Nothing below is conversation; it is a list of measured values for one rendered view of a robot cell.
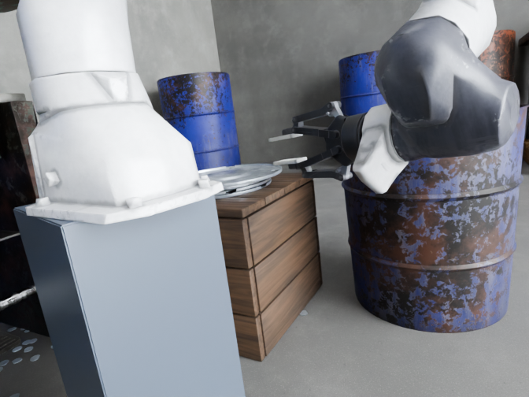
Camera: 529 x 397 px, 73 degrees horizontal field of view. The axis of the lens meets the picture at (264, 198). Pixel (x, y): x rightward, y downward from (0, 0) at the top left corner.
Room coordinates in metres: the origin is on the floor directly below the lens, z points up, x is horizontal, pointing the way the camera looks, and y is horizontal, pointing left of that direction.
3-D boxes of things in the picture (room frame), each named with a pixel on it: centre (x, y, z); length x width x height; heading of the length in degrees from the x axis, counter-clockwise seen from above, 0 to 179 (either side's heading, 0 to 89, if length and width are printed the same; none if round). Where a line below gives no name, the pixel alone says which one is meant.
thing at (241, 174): (0.90, 0.09, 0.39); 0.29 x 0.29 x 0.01
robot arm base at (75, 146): (0.41, 0.16, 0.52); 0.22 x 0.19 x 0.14; 45
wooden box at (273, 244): (0.95, 0.12, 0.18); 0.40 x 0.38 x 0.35; 59
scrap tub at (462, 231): (0.89, -0.41, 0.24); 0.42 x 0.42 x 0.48
